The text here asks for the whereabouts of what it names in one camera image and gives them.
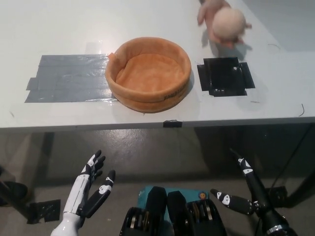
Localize robot right hand black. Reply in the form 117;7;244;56
210;147;288;231

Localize pale pink plush dumpling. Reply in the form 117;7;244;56
212;7;253;40

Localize orange soft round basket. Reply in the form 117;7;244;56
105;36;192;113

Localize robot torso black teal blocks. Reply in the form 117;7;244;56
119;186;227;236

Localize black tape square patch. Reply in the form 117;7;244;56
196;57;256;97

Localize person's hand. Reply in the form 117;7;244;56
197;0;245;50

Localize dark shoe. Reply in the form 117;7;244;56
0;181;29;207

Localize grey duct tape patch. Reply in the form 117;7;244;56
24;54;116;103

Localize small black tape strip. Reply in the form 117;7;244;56
162;119;183;128

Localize dark metal table leg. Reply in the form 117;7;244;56
286;127;315;205
26;132;55;205

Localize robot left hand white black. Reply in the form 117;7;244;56
50;149;116;236

